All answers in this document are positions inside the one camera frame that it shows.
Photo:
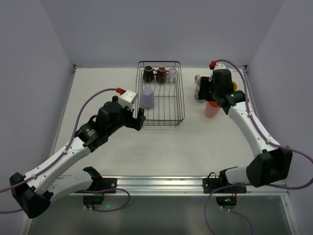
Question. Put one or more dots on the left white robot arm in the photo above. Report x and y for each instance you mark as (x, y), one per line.
(37, 189)

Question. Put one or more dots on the lavender plastic cup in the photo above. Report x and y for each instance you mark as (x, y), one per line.
(147, 98)

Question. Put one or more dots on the clear glass cup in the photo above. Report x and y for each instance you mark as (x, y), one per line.
(172, 74)

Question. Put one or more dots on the cream patterned large mug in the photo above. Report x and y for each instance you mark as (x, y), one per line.
(197, 80)

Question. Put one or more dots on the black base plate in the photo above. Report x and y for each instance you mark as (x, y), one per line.
(104, 184)
(214, 181)

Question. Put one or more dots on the pink plastic cup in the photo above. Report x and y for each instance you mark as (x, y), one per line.
(211, 109)

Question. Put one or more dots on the black ceramic mug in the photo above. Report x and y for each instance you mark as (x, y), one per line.
(149, 73)

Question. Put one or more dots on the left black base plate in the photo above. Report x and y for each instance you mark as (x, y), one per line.
(104, 184)

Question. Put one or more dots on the aluminium mounting rail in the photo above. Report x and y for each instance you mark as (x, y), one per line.
(180, 186)

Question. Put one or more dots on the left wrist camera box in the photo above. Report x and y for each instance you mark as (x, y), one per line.
(126, 98)

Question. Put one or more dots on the white floral mug orange inside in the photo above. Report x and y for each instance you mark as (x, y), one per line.
(234, 86)

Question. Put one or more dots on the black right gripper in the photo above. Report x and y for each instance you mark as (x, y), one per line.
(204, 89)

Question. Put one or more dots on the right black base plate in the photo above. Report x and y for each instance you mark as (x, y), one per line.
(214, 181)

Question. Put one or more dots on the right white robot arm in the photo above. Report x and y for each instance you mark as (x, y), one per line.
(271, 163)

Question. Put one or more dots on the brown ceramic mug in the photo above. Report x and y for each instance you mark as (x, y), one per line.
(161, 75)

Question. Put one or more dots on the dark wire dish rack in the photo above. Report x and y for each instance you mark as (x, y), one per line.
(168, 109)

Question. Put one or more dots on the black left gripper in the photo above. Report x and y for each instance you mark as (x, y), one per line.
(133, 121)

